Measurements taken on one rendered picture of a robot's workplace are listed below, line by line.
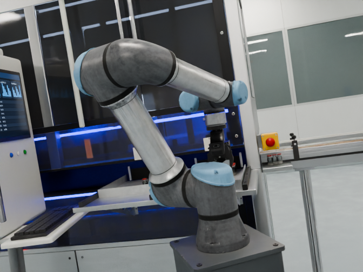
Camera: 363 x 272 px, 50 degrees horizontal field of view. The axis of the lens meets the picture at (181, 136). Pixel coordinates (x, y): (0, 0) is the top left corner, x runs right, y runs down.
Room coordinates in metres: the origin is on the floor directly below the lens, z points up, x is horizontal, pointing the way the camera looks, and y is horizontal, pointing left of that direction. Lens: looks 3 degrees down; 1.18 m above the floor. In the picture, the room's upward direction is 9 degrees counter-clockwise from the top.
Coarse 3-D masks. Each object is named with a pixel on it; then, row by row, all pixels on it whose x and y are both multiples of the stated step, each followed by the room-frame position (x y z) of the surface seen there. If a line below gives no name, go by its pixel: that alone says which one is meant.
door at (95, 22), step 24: (72, 0) 1.88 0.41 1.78; (96, 0) 1.86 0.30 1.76; (120, 0) 1.83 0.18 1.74; (48, 24) 1.91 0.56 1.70; (72, 24) 1.89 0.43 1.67; (96, 24) 1.86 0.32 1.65; (48, 48) 1.92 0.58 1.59; (72, 48) 1.89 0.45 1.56; (48, 72) 1.92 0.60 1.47; (72, 96) 1.90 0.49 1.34; (72, 120) 1.91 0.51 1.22
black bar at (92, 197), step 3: (93, 195) 1.57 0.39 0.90; (96, 195) 1.59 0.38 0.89; (87, 198) 1.53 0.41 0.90; (90, 198) 1.53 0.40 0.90; (93, 198) 1.56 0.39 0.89; (96, 198) 1.58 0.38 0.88; (81, 201) 1.48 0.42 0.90; (84, 201) 1.48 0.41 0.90; (87, 201) 1.50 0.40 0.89; (90, 201) 1.53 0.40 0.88; (78, 204) 1.47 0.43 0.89; (81, 204) 1.46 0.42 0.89; (84, 204) 1.48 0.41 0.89; (87, 204) 1.50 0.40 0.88
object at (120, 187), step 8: (112, 184) 1.75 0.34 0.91; (120, 184) 1.84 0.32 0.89; (128, 184) 1.83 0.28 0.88; (136, 184) 1.79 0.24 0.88; (104, 192) 1.59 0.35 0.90; (112, 192) 1.59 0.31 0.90; (120, 192) 1.58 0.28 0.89; (128, 192) 1.57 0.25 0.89; (136, 192) 1.56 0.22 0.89; (144, 192) 1.56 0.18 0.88
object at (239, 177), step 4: (244, 168) 1.59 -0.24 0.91; (240, 172) 1.69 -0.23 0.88; (244, 172) 1.56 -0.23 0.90; (236, 176) 1.60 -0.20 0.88; (240, 176) 1.59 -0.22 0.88; (236, 180) 1.36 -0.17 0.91; (240, 180) 1.36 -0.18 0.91; (236, 184) 1.36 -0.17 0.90; (240, 184) 1.36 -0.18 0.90; (236, 188) 1.36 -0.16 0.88; (240, 188) 1.36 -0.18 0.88
